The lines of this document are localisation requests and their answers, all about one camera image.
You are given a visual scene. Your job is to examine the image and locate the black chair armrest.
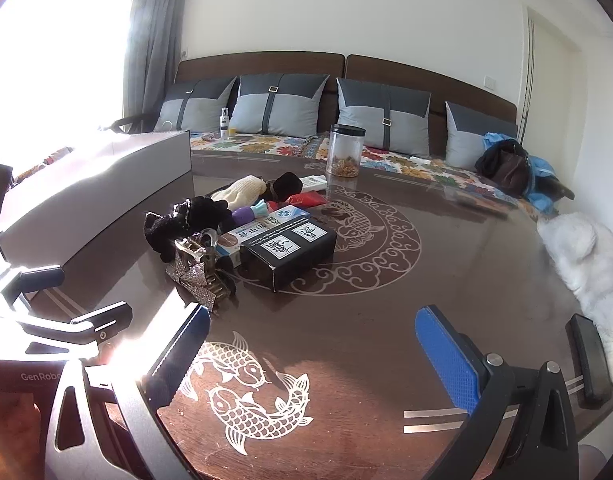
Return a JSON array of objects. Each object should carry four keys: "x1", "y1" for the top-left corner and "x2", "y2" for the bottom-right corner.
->
[{"x1": 111, "y1": 112, "x2": 154, "y2": 133}]

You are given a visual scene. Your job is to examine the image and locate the grey strapped pillow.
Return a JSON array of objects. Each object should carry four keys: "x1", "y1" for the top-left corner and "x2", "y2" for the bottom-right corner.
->
[
  {"x1": 154, "y1": 76, "x2": 237, "y2": 134},
  {"x1": 337, "y1": 78, "x2": 432, "y2": 158},
  {"x1": 230, "y1": 73, "x2": 331, "y2": 137},
  {"x1": 444, "y1": 101, "x2": 518, "y2": 171}
]

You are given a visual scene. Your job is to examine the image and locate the purple toy wand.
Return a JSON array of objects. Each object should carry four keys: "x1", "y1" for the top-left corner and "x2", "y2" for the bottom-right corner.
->
[{"x1": 230, "y1": 199, "x2": 274, "y2": 226}]

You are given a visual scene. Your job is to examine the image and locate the white door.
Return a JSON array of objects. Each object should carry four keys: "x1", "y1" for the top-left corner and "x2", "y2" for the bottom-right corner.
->
[{"x1": 521, "y1": 5, "x2": 582, "y2": 146}]

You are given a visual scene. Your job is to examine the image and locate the blue and white carton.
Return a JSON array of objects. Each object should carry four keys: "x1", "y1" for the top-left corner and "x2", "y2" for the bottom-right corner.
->
[{"x1": 217, "y1": 205, "x2": 312, "y2": 267}]

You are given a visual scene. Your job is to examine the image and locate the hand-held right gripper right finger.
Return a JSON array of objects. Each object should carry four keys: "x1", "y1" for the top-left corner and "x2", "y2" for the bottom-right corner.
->
[{"x1": 415, "y1": 305, "x2": 580, "y2": 480}]

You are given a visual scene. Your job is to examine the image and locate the black sock bundle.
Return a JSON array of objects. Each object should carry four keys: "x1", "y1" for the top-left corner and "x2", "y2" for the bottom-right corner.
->
[{"x1": 264, "y1": 172, "x2": 302, "y2": 202}]

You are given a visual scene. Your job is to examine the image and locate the red packet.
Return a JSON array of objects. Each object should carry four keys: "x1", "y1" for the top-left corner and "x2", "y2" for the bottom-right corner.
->
[{"x1": 286, "y1": 191, "x2": 327, "y2": 208}]

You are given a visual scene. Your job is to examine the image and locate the white fluffy cat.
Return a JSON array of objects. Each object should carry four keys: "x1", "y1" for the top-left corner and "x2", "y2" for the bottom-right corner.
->
[{"x1": 537, "y1": 211, "x2": 613, "y2": 388}]

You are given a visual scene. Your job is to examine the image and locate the brown fish-patterned desktop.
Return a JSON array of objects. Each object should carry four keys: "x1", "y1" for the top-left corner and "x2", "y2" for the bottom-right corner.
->
[{"x1": 0, "y1": 155, "x2": 613, "y2": 480}]

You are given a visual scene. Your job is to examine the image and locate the clear glass item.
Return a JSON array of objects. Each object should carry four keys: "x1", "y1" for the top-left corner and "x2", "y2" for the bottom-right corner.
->
[{"x1": 166, "y1": 228, "x2": 237, "y2": 316}]

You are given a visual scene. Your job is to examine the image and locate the black cardboard box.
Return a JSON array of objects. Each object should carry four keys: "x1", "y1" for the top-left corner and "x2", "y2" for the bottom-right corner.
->
[{"x1": 239, "y1": 219, "x2": 337, "y2": 293}]

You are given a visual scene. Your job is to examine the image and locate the black rectangular object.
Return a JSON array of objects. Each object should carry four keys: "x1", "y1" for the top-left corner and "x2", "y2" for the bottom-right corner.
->
[{"x1": 565, "y1": 314, "x2": 612, "y2": 402}]

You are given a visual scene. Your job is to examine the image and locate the large white storage box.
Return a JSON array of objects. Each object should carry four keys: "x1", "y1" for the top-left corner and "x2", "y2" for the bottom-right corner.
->
[{"x1": 0, "y1": 130, "x2": 192, "y2": 267}]

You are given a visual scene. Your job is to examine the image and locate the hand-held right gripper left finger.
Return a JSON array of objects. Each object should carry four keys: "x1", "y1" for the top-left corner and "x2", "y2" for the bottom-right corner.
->
[{"x1": 39, "y1": 304, "x2": 212, "y2": 480}]

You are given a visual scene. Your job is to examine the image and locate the brown wooden sofa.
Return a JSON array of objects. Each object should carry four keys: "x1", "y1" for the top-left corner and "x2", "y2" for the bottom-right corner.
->
[{"x1": 101, "y1": 51, "x2": 577, "y2": 221}]

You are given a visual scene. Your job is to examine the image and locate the clear jar with black lid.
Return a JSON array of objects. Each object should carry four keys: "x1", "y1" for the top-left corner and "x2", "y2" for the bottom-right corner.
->
[{"x1": 327, "y1": 124, "x2": 366, "y2": 179}]

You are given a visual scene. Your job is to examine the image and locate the dark brown bag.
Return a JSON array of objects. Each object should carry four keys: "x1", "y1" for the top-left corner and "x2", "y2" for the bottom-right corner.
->
[{"x1": 475, "y1": 139, "x2": 532, "y2": 198}]

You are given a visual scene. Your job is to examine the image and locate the floral sofa cover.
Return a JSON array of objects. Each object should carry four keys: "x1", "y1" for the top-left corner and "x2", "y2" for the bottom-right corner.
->
[{"x1": 189, "y1": 130, "x2": 547, "y2": 216}]

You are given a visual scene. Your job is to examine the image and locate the cream knit socks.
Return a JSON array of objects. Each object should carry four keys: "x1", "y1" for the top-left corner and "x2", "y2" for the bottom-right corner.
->
[{"x1": 210, "y1": 176, "x2": 268, "y2": 211}]

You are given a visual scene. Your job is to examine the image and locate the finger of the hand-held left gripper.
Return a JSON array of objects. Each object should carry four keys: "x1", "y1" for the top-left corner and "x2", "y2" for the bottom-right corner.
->
[
  {"x1": 16, "y1": 301, "x2": 133, "y2": 357},
  {"x1": 0, "y1": 265, "x2": 66, "y2": 321}
]

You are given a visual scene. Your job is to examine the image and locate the black fluffy item with chain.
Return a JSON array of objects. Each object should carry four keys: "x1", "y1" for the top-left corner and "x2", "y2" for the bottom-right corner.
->
[{"x1": 144, "y1": 196, "x2": 233, "y2": 262}]

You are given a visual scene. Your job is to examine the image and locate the grey curtain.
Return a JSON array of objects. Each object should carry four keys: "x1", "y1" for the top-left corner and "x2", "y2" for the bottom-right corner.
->
[{"x1": 121, "y1": 0, "x2": 192, "y2": 131}]

